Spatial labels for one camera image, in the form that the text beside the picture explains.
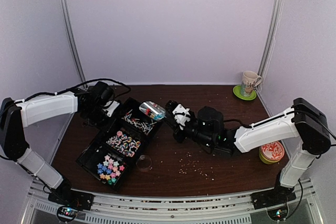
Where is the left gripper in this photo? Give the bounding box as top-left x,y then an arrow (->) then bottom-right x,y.
83,104 -> 117,133

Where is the metal scoop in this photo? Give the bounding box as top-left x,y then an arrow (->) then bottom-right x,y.
139,101 -> 166,121

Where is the black three-compartment candy bin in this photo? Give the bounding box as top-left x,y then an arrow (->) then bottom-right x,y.
76,98 -> 163,191

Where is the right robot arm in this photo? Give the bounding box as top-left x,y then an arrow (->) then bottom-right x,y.
164,98 -> 334,204

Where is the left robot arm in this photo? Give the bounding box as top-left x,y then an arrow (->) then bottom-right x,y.
1,81 -> 120,205

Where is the star candies pile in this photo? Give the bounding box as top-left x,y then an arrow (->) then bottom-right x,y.
97,154 -> 127,186

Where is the swirl lollipops pile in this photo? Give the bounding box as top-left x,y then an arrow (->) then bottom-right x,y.
106,130 -> 141,157

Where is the small round lollipops pile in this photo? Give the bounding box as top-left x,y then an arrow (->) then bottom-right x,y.
122,111 -> 157,135

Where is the clear jar lid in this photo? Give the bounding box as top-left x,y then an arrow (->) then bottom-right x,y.
136,155 -> 152,172

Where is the green saucer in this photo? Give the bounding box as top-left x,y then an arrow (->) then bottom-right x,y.
233,85 -> 257,101

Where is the cream patterned mug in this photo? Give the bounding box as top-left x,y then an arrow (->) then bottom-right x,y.
241,71 -> 262,89

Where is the green bowl with red lid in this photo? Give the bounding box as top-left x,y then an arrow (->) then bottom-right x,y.
259,141 -> 285,164

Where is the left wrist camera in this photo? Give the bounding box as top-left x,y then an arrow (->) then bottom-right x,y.
103,101 -> 120,117

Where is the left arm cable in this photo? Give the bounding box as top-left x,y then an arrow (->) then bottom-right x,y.
13,78 -> 132,104

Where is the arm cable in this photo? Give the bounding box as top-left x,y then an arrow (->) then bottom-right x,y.
13,78 -> 132,104
223,119 -> 253,130

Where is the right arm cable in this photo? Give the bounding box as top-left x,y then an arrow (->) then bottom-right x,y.
223,119 -> 253,130

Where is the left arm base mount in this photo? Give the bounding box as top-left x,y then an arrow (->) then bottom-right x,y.
41,178 -> 94,223

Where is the front aluminium rail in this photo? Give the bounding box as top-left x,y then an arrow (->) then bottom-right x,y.
19,180 -> 325,223

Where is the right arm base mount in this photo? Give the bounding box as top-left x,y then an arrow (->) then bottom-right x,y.
250,172 -> 303,222

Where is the left aluminium frame post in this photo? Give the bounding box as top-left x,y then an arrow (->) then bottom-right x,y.
60,0 -> 86,82

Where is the aluminium frame post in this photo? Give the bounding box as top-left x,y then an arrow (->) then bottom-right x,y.
60,0 -> 86,82
258,0 -> 284,79

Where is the right aluminium frame post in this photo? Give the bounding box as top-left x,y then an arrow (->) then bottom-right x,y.
258,0 -> 284,79

